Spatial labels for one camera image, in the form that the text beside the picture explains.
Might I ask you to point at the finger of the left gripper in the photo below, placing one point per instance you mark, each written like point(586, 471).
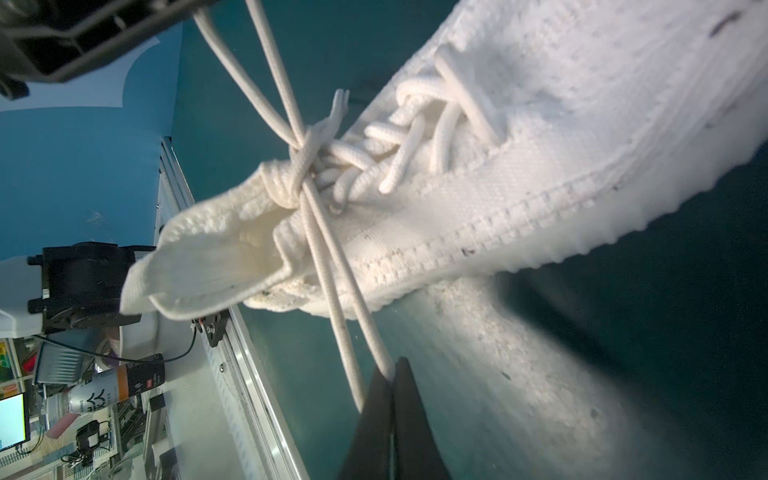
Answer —
point(57, 41)

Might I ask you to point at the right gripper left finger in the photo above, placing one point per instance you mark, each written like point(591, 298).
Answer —
point(368, 456)

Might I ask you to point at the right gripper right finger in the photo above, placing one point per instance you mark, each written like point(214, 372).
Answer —
point(417, 456)

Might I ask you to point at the white shoelace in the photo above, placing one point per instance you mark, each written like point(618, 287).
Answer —
point(324, 240)

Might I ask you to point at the white knit sneaker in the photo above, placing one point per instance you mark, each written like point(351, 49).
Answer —
point(520, 134)

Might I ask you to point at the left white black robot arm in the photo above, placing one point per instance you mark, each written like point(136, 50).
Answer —
point(87, 91)

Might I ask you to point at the white orange spray can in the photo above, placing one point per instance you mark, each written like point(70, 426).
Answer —
point(106, 388)

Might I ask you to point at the lit computer monitor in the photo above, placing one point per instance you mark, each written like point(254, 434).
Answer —
point(14, 421)

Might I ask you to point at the front aluminium rail base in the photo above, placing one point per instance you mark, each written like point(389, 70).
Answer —
point(223, 417)

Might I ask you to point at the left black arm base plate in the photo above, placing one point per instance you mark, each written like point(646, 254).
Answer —
point(213, 326)

